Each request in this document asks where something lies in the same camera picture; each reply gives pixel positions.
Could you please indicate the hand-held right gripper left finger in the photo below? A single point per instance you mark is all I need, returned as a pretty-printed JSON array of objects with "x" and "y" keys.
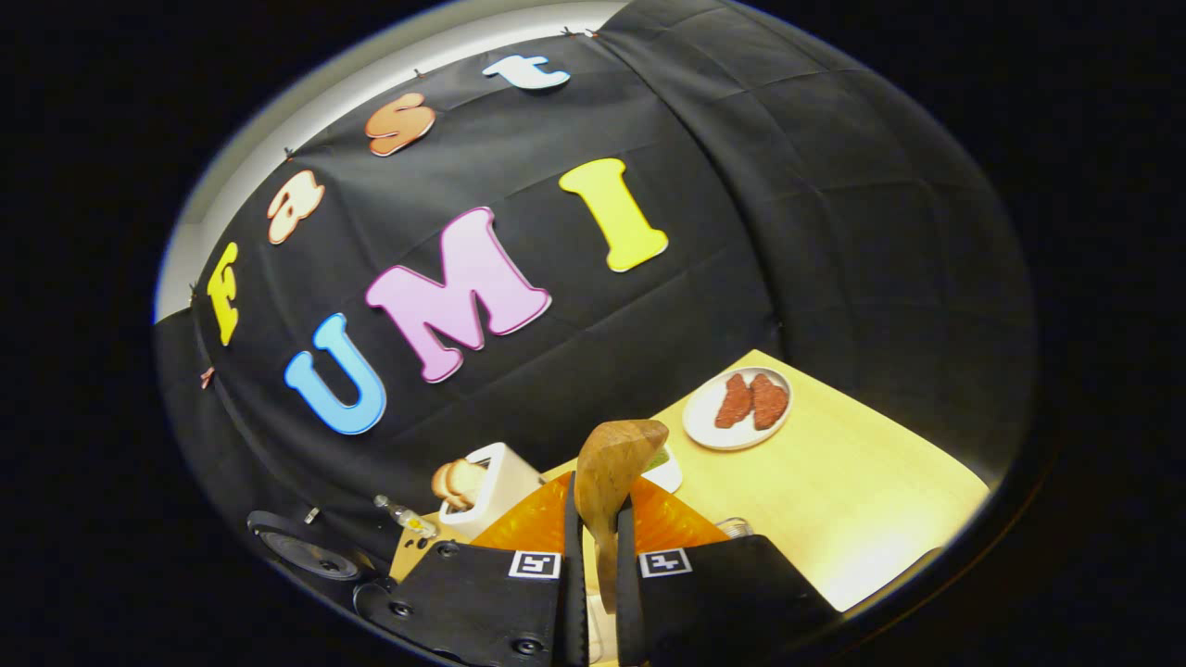
[{"x": 573, "y": 602}]

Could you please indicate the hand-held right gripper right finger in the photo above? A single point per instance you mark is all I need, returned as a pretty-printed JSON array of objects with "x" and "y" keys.
[{"x": 628, "y": 602}]

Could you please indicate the wooden spoon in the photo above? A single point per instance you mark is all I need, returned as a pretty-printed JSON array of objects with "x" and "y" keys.
[{"x": 616, "y": 463}]

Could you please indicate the dark rice cooker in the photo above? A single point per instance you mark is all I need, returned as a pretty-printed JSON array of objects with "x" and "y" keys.
[{"x": 315, "y": 556}]

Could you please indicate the white divided dish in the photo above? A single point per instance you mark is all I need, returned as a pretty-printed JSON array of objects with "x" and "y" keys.
[{"x": 669, "y": 479}]

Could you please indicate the white toaster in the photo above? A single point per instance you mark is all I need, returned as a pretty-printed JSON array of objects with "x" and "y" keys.
[{"x": 505, "y": 491}]

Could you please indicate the pile of green beans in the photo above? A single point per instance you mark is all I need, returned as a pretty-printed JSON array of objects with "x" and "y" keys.
[{"x": 659, "y": 458}]

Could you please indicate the small glass bottle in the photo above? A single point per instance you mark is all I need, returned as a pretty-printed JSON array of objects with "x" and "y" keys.
[{"x": 412, "y": 523}]

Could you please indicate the white round plate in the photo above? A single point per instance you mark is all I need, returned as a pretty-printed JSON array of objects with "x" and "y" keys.
[{"x": 704, "y": 426}]

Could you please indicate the red meat piece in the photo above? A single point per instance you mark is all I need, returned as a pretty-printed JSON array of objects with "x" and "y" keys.
[
  {"x": 770, "y": 402},
  {"x": 734, "y": 401}
]

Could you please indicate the black backdrop cloth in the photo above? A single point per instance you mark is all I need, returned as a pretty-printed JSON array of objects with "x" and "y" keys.
[{"x": 741, "y": 232}]

